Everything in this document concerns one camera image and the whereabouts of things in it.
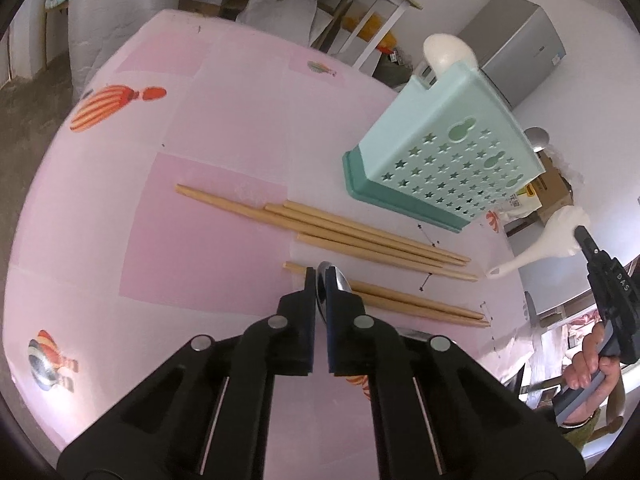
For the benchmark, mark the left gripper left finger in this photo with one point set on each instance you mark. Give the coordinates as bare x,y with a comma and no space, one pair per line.
205,412

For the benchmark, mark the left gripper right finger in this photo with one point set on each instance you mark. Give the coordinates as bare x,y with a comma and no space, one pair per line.
436,413

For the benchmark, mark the white slotted rice paddle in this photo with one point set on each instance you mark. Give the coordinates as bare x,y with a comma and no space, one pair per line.
557,240

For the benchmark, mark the wooden chopstick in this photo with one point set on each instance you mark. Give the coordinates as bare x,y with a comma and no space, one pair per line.
378,257
293,225
346,230
318,213
421,312
366,288

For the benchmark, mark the steel spoon front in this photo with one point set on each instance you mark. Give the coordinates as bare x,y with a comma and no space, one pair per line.
327,273

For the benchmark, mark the steel spoon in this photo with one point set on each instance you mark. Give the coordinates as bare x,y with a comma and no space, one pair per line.
538,138
327,273

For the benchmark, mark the white plastic ladle spoon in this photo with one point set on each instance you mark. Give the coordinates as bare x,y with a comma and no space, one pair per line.
450,60

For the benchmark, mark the green sleeve forearm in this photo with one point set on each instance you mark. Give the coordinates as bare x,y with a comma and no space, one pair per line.
580,434

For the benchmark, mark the person's right hand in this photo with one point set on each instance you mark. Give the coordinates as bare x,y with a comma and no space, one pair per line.
584,365

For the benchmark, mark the cardboard box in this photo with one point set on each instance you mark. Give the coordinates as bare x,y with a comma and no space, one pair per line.
549,190

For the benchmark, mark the pink patterned tablecloth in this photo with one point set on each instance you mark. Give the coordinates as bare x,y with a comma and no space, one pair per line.
112,271

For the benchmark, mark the mint green utensil holder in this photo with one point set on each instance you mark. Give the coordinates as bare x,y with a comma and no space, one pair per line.
442,154

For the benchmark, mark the silver refrigerator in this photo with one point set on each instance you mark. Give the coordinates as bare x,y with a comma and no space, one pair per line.
516,46

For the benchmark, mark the orange plastic bag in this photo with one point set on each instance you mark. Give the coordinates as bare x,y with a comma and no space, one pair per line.
373,24

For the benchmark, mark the white sack under table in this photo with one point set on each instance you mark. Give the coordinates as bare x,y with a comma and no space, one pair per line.
298,21

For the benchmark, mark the large white sack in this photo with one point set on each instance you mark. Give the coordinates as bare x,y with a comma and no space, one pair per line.
98,28

